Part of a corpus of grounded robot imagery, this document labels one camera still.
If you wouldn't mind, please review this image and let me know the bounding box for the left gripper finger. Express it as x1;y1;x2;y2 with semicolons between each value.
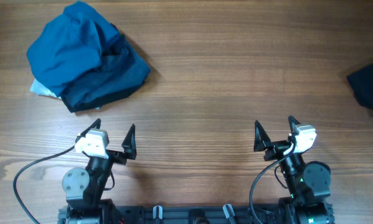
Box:
121;124;137;160
78;118;102;137

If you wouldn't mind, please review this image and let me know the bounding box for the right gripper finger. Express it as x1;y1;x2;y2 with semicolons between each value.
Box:
253;120;271;152
288;115;300;134

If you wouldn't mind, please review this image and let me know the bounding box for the black polo shirt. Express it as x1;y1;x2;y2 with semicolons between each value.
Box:
347;62;373;111

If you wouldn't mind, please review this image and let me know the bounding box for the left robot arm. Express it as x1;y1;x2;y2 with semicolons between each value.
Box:
57;119;137;224

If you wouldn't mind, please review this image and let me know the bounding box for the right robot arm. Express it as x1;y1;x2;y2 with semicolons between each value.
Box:
249;116;335;224

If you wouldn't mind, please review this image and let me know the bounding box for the dark teal garment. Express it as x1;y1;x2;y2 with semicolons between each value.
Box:
60;34;151;113

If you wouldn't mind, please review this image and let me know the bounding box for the light grey cloth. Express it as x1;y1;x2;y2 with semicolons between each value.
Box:
29;79;60;99

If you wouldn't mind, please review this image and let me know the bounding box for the bright blue shirt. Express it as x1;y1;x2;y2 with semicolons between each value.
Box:
27;1;120;96

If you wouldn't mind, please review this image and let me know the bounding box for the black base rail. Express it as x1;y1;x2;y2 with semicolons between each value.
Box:
58;203;335;224

